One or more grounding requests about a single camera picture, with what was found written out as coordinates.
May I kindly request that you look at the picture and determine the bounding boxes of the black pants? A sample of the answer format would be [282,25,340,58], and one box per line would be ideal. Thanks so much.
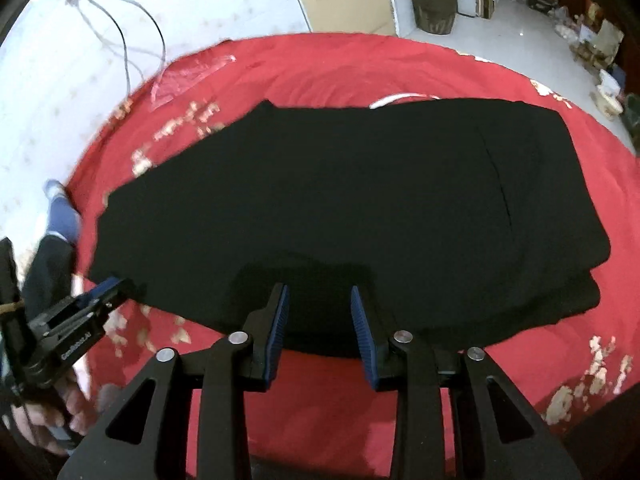
[89,99,611,358]

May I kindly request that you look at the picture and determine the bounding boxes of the left hand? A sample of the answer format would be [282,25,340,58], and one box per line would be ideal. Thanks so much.
[8,368,122,457]

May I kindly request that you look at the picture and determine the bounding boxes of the black trouser leg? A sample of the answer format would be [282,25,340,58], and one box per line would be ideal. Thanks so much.
[22,235,76,321]

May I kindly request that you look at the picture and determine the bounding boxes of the blue sock foot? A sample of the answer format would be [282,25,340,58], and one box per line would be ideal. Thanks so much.
[43,180,81,244]

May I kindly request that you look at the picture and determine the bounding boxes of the red floral bedspread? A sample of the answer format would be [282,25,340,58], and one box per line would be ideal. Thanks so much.
[70,34,639,479]

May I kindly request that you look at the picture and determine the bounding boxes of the white plastic jug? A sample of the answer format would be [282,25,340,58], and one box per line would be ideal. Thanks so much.
[457,0,476,18]

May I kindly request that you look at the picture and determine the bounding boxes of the dark ceramic jar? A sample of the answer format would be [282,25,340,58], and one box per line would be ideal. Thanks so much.
[411,0,458,35]

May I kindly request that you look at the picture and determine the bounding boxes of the black power cable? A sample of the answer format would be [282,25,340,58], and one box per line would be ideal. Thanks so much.
[74,0,167,82]

